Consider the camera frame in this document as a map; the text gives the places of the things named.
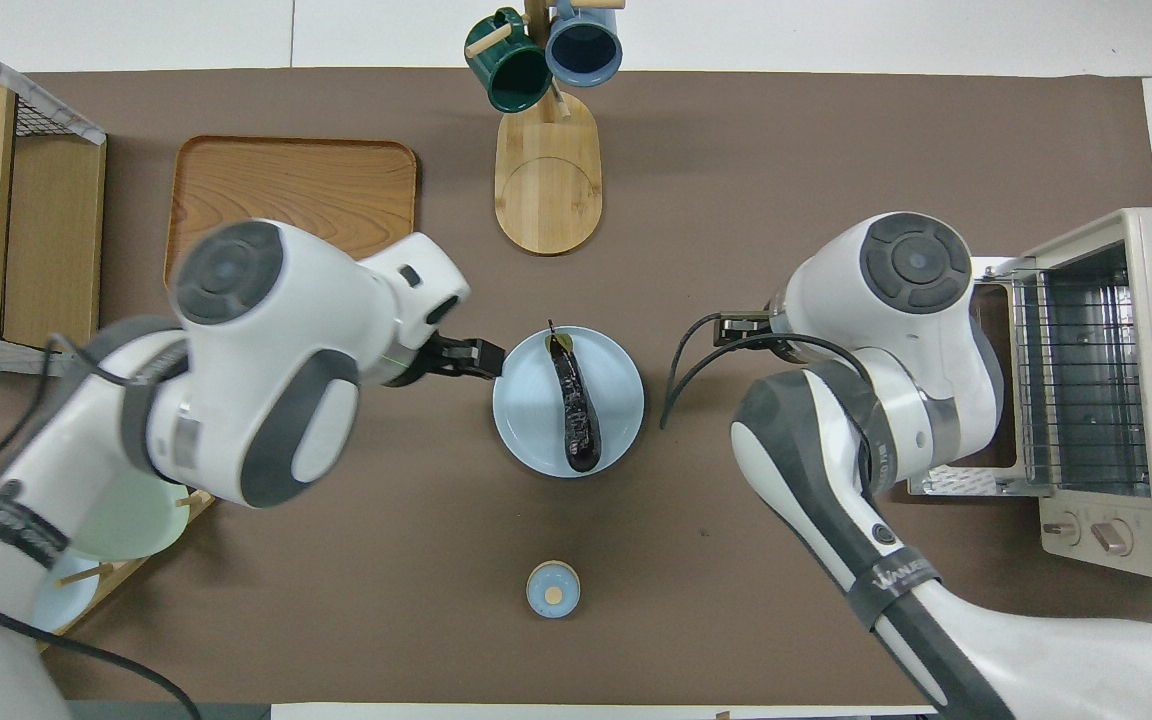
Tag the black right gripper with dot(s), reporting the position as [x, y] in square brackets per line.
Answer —
[774, 325]

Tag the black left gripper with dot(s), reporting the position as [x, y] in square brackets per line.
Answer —
[426, 360]

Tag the dark purple eggplant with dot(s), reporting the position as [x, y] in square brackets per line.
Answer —
[576, 410]

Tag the light blue ribbed plate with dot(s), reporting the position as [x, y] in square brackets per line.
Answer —
[621, 400]

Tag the toaster oven glass door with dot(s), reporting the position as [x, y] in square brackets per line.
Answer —
[956, 483]

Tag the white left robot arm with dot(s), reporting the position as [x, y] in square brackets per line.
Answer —
[266, 400]

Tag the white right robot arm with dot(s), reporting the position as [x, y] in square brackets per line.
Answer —
[886, 420]

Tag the brown table mat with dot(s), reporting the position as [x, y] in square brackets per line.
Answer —
[736, 150]

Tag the wooden mug tree stand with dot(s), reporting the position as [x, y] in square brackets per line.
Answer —
[548, 190]

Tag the wooden serving tray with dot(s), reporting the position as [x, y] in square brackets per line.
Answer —
[296, 180]

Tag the dark green mug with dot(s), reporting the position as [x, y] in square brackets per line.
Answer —
[511, 72]

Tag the blue mug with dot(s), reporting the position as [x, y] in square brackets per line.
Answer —
[584, 48]

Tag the pale green plate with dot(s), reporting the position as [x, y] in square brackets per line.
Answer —
[136, 525]

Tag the wooden plate rack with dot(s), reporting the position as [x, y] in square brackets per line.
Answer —
[126, 572]

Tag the wooden shelf unit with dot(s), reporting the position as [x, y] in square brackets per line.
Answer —
[51, 215]

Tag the light blue smooth plate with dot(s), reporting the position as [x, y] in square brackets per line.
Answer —
[66, 605]

